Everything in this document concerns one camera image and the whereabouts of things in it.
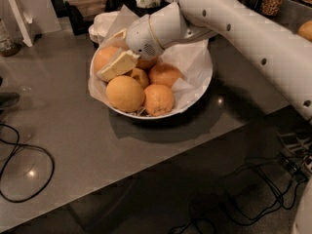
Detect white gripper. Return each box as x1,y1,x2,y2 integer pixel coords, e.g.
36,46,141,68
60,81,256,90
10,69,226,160
97,2,187,82

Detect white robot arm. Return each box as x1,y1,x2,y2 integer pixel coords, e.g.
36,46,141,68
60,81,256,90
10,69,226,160
124,0,312,121

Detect white bowl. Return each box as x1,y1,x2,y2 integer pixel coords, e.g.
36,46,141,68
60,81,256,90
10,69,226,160
89,37,214,121

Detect small orange centre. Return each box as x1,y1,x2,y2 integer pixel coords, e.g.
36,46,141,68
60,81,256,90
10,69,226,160
127,68,149,89

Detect white stacked plates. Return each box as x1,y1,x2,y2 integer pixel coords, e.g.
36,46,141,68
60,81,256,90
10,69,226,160
89,12,118,44

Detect large orange front left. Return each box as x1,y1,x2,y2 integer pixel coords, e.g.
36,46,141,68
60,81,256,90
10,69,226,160
106,75,145,112

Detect white paper liner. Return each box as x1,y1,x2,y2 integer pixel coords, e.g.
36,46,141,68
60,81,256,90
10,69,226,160
87,4,213,115

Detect white board stand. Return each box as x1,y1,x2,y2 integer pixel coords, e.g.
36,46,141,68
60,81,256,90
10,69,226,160
8,0,35,47

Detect jar of nuts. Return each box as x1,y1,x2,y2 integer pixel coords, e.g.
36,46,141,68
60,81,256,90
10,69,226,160
260,0,283,17

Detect power strip on floor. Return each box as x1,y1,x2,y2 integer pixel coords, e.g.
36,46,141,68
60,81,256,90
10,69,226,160
277,129,312,184

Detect black cable on table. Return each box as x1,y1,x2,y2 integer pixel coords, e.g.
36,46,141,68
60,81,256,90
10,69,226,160
0,123,56,204

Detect black cables on floor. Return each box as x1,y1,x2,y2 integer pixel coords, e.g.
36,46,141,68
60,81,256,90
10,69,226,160
168,153,310,234

